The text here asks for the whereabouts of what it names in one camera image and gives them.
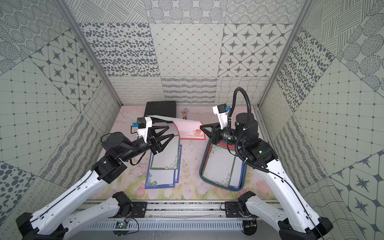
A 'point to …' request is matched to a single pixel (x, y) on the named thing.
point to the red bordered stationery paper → (187, 129)
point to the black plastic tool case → (164, 108)
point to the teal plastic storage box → (213, 182)
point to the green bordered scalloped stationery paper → (219, 165)
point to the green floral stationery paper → (168, 158)
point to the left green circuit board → (120, 224)
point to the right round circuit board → (250, 227)
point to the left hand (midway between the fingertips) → (172, 134)
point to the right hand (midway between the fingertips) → (201, 129)
